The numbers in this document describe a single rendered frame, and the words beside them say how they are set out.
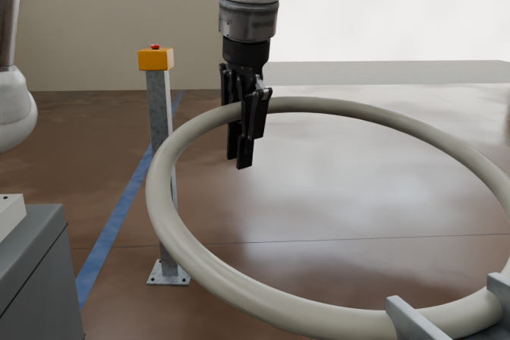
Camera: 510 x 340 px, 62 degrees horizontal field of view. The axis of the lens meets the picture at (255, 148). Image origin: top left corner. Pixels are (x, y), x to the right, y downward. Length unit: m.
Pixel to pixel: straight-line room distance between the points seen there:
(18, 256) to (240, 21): 0.62
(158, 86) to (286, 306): 1.51
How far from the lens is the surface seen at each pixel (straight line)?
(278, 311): 0.39
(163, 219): 0.47
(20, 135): 1.11
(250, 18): 0.63
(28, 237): 1.01
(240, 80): 0.68
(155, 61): 1.79
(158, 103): 1.84
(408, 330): 0.39
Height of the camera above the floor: 1.26
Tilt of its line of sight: 19 degrees down
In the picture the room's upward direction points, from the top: straight up
